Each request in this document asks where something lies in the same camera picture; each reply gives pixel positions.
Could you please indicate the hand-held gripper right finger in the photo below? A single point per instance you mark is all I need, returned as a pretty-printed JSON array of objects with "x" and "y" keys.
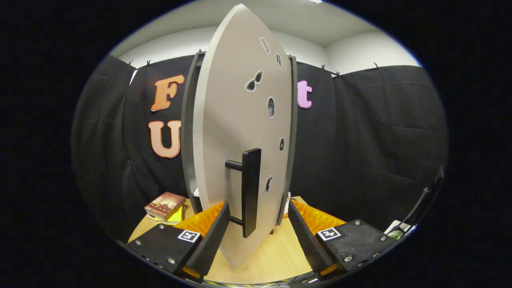
[{"x": 306, "y": 240}]

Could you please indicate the white paper mat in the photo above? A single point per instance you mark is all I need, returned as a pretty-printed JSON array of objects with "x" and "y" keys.
[{"x": 394, "y": 226}]

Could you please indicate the black backdrop cloth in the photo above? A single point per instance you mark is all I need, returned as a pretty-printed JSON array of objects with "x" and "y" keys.
[{"x": 360, "y": 140}]

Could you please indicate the brown book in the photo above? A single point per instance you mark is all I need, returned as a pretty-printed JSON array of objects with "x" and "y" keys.
[{"x": 164, "y": 204}]

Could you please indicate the green glass bowl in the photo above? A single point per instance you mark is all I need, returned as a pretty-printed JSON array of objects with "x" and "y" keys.
[{"x": 396, "y": 235}]

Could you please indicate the grey shoe cabinet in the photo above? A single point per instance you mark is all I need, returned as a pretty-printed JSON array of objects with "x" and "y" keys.
[{"x": 187, "y": 120}]

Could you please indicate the black stand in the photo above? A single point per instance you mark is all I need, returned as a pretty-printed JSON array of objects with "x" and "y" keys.
[{"x": 418, "y": 204}]

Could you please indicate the row of black clips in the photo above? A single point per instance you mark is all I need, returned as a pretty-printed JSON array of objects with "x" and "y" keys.
[{"x": 323, "y": 68}]

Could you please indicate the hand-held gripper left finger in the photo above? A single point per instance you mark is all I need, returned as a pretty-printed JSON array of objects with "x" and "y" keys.
[{"x": 214, "y": 240}]

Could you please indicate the yellow book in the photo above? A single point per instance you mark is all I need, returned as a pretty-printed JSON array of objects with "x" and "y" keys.
[{"x": 178, "y": 216}]

